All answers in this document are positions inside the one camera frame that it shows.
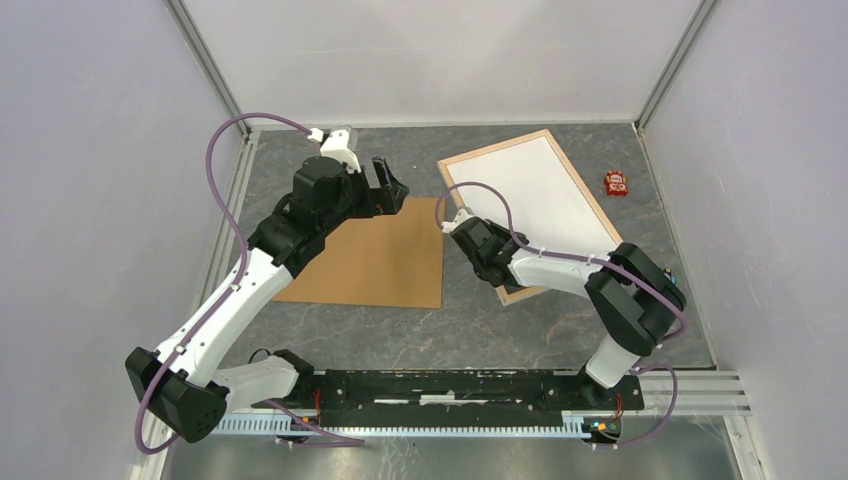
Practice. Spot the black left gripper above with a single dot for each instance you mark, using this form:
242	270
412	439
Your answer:
385	200

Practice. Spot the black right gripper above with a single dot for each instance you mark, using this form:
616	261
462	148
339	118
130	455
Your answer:
494	228

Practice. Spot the brown cardboard backing board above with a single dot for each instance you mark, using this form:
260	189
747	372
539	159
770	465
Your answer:
385	261

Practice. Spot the light wooden picture frame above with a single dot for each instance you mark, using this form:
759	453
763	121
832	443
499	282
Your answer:
530	182

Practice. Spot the printed photo with white border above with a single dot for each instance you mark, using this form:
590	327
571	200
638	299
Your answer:
527	219

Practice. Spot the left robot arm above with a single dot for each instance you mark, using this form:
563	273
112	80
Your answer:
245	291

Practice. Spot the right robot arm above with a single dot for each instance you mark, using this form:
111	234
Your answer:
634	298

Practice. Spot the red monster toy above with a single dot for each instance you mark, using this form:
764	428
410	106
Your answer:
616	183

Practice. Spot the blue black monster toy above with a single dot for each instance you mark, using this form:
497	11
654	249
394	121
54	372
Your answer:
670	275

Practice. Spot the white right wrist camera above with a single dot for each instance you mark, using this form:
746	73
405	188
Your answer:
461	216

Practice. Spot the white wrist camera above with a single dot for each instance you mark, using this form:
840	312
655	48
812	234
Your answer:
461	216
338	144

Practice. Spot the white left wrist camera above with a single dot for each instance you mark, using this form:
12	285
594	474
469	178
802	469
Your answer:
338	144

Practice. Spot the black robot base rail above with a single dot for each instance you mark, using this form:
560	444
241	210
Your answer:
446	403

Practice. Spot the aluminium corner post left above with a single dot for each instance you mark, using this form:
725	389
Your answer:
193	37

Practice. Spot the aluminium corner post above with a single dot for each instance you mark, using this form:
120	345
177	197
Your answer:
697	23
193	37

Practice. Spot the aluminium corner post right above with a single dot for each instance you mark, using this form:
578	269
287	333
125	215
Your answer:
697	23

